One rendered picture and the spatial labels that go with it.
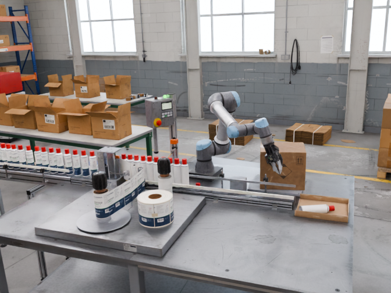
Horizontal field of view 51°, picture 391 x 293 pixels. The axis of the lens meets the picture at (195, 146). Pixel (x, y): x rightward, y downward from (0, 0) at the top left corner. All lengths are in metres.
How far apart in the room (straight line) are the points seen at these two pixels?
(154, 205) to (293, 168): 1.02
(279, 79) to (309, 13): 1.29
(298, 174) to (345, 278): 0.98
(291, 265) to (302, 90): 6.09
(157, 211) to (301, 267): 0.80
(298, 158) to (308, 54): 5.19
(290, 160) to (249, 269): 0.99
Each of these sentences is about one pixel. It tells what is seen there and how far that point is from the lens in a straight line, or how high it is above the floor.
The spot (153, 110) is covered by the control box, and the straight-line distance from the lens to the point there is 2.76.
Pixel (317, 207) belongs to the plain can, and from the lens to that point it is 2.58.
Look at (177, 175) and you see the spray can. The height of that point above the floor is 0.97.
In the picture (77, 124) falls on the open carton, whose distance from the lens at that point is 4.91.
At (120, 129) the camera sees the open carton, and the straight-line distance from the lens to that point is 4.51.
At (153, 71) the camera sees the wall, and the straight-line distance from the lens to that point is 9.29.
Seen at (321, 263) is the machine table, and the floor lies 0.83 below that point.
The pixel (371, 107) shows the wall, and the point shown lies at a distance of 7.79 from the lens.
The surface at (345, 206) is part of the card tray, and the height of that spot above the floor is 0.83.
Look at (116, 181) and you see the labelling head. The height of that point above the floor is 0.93.
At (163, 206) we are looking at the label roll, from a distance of 2.28.
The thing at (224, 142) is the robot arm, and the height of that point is 1.10.
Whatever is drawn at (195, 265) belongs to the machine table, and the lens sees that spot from 2.07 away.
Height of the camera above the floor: 1.96
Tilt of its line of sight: 17 degrees down
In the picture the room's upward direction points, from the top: 2 degrees counter-clockwise
